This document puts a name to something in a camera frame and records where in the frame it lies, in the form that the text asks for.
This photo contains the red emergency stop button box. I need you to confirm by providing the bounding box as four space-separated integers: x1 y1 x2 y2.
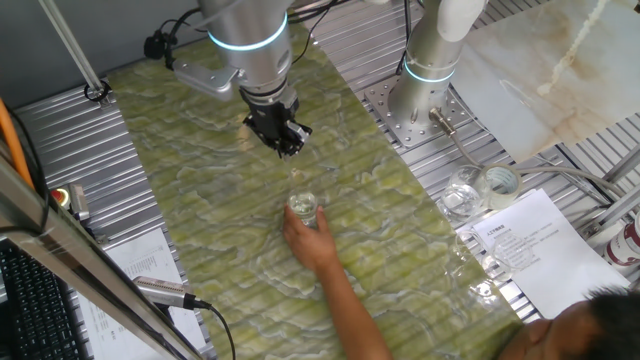
49 183 91 221

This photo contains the black camera cable plug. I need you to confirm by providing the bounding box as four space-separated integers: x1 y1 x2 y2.
143 28 177 71

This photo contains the thin aluminium pole with clamp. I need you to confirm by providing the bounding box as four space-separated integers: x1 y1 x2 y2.
38 0 114 109

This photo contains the clear packing tape roll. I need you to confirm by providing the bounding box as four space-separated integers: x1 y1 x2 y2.
479 163 524 211

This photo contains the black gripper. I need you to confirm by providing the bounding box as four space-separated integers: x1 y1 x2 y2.
240 85 314 159

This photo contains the red white can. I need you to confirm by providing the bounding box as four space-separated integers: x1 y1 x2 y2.
602 212 640 274

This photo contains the clear glass stirring rod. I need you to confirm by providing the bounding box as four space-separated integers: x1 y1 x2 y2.
282 154 307 209

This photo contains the grey cable with metal connector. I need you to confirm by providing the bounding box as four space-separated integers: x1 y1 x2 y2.
428 107 626 199

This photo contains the black camera cable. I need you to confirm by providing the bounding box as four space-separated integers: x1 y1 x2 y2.
192 298 237 360

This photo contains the black base cable bundle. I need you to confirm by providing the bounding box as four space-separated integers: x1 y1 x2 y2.
394 0 414 76

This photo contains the orange tube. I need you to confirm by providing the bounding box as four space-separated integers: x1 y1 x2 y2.
0 97 35 191

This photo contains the black computer keyboard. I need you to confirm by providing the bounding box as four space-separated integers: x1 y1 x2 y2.
0 238 94 360

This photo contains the silver ribbed camera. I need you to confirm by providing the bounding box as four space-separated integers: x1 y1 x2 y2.
132 275 199 310

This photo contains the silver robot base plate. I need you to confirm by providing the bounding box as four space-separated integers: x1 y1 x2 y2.
363 74 474 150

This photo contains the aluminium profile bar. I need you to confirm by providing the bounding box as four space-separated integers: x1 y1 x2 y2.
602 143 640 185
579 185 640 239

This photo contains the white paper sheet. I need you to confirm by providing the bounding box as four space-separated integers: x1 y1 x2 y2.
472 188 634 320

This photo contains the beige marble pattern board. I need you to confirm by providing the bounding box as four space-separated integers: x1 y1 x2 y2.
449 0 640 164

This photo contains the person bare forearm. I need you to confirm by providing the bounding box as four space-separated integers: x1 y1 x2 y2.
314 257 396 360

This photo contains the person hand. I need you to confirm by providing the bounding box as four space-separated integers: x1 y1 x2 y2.
282 204 341 274

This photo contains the printed table paper sheet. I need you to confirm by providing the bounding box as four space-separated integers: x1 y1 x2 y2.
77 227 209 360

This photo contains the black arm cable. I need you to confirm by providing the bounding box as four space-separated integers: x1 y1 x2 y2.
288 0 349 66

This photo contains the small water-filled glass beaker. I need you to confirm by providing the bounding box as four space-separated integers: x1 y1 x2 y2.
287 189 320 229

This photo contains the person head black hair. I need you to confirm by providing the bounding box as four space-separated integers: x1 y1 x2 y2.
497 285 640 360

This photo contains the large clear glass beaker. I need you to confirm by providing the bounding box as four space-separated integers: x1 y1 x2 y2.
439 164 489 221

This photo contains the thick aluminium frame bar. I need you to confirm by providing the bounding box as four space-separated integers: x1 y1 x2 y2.
0 149 206 360

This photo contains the thin black cable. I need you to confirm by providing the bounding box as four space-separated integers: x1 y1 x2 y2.
0 105 51 236

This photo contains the green marble pattern mat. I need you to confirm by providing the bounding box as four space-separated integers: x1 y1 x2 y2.
107 9 526 360

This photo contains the empty clear glass beaker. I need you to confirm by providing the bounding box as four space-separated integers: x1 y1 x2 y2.
482 229 537 282

